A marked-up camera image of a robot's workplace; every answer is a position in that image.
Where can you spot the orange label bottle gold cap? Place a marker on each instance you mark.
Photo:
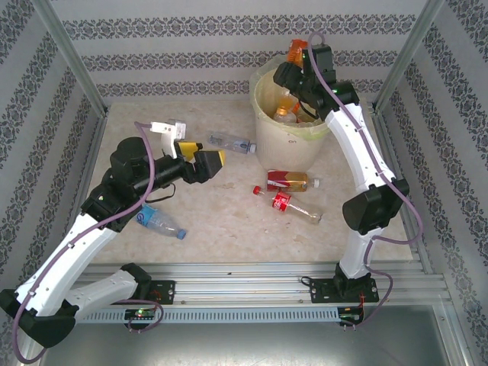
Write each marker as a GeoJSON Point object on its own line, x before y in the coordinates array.
{"type": "Point", "coordinates": [295, 51]}

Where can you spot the clear bottle small blue label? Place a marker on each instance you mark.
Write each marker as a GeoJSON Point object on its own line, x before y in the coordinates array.
{"type": "Point", "coordinates": [228, 142]}

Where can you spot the orange juice bottle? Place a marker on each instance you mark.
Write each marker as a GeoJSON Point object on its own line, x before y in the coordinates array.
{"type": "Point", "coordinates": [283, 113]}

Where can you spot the clear bottle blue cap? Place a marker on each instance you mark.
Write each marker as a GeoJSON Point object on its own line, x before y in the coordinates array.
{"type": "Point", "coordinates": [156, 222]}

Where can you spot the red gold tea bottle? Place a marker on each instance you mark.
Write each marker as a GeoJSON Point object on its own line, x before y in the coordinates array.
{"type": "Point", "coordinates": [284, 180]}

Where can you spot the cola bottle red cap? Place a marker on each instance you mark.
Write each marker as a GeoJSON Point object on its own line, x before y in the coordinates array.
{"type": "Point", "coordinates": [281, 201]}

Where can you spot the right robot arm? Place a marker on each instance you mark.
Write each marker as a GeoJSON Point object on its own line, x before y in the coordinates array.
{"type": "Point", "coordinates": [362, 152]}

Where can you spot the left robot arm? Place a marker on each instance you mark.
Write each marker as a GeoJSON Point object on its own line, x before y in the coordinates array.
{"type": "Point", "coordinates": [68, 251]}

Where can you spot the green plastic bin liner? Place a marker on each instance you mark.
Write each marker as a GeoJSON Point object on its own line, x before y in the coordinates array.
{"type": "Point", "coordinates": [305, 129]}

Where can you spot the cream plastic waste bin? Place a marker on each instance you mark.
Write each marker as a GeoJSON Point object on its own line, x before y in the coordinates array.
{"type": "Point", "coordinates": [289, 148]}

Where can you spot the small circuit board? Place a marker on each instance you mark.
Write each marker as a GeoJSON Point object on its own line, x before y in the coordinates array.
{"type": "Point", "coordinates": [141, 313]}
{"type": "Point", "coordinates": [350, 317]}

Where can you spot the grey metal shelf panel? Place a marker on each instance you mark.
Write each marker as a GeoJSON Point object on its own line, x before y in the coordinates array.
{"type": "Point", "coordinates": [244, 345]}

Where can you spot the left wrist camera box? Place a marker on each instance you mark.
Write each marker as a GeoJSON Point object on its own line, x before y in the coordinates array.
{"type": "Point", "coordinates": [167, 131]}

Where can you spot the aluminium side rail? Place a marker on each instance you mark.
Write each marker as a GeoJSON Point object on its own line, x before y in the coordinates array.
{"type": "Point", "coordinates": [415, 236]}
{"type": "Point", "coordinates": [89, 152]}

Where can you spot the aluminium frame post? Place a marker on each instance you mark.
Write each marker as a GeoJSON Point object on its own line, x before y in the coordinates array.
{"type": "Point", "coordinates": [65, 49]}
{"type": "Point", "coordinates": [409, 49]}

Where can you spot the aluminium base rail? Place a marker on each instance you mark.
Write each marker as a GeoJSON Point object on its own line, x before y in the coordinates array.
{"type": "Point", "coordinates": [236, 284]}

